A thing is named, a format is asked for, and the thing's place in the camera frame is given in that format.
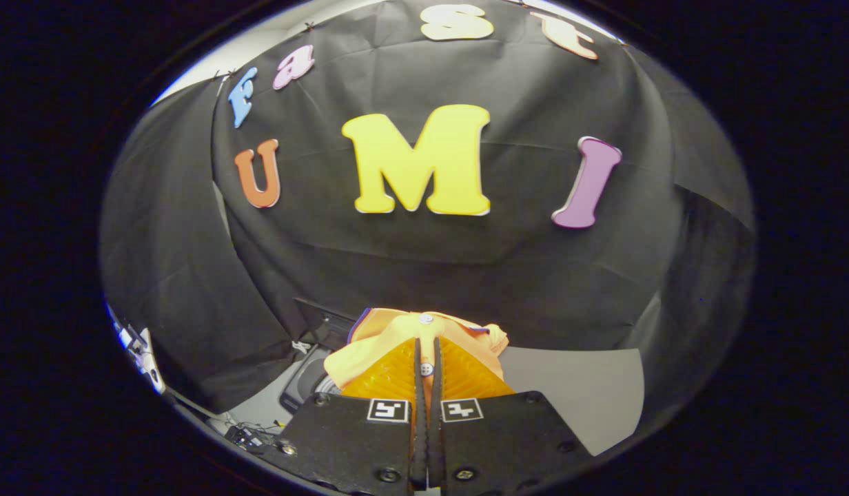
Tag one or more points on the white device on stand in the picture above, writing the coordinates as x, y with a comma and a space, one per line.
143, 351

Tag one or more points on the yellow polo shirt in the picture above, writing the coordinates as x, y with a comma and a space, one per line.
390, 331

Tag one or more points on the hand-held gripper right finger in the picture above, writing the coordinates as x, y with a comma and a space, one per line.
507, 441

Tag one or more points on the grey cabinet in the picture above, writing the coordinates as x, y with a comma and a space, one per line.
576, 394

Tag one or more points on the black power adapter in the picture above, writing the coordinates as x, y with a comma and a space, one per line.
245, 437

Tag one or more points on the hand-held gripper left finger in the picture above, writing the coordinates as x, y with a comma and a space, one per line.
349, 441

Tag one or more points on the black backdrop cloth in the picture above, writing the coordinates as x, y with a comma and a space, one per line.
466, 275

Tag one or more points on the grey washing machine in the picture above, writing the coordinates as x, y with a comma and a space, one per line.
307, 380

